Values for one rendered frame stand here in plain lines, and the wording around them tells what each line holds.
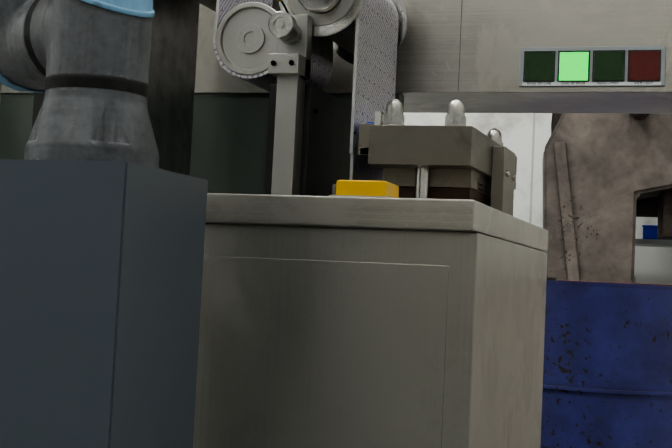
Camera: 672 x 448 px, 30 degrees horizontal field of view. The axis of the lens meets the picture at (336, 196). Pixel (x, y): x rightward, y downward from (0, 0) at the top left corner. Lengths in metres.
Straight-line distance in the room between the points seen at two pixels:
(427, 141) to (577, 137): 5.30
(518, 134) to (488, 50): 6.59
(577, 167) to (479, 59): 4.91
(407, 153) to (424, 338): 0.36
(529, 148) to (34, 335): 7.60
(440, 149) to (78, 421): 0.78
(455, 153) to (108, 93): 0.65
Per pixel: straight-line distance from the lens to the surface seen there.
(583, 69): 2.24
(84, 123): 1.39
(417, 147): 1.90
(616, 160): 7.18
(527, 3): 2.28
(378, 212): 1.64
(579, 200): 7.14
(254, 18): 2.06
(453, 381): 1.64
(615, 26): 2.25
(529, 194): 8.79
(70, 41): 1.43
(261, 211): 1.69
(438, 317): 1.64
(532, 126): 8.84
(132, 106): 1.42
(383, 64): 2.13
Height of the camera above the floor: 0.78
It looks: 4 degrees up
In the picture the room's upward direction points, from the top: 3 degrees clockwise
